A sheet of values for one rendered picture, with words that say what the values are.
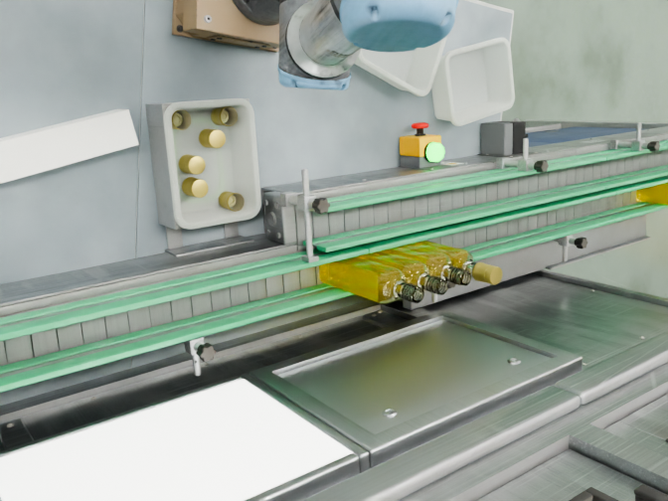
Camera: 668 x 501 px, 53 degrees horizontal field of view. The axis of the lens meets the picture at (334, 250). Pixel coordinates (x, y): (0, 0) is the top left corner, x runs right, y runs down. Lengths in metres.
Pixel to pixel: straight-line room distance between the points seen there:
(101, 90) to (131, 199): 0.20
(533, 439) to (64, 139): 0.86
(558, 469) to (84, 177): 0.89
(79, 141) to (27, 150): 0.08
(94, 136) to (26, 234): 0.20
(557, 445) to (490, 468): 0.12
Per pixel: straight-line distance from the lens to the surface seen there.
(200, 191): 1.27
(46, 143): 1.18
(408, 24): 0.70
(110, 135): 1.21
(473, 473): 0.96
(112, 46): 1.28
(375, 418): 1.03
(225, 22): 1.25
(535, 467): 1.02
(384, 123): 1.58
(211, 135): 1.27
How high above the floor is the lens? 1.96
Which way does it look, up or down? 53 degrees down
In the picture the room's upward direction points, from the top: 106 degrees clockwise
